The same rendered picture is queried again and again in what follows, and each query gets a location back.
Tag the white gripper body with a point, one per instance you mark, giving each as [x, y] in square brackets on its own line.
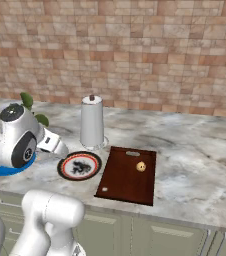
[59, 146]

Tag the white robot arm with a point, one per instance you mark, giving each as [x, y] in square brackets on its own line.
[15, 136]

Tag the patterned round plate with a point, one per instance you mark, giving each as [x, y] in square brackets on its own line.
[63, 168]

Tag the dark brown wooden tray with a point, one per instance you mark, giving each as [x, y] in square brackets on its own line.
[125, 180]

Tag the white paper towel roll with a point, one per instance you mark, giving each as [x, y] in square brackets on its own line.
[92, 123]

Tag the paper towel holder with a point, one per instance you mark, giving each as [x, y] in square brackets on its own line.
[105, 142]

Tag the green leafy plant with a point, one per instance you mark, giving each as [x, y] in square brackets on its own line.
[27, 100]

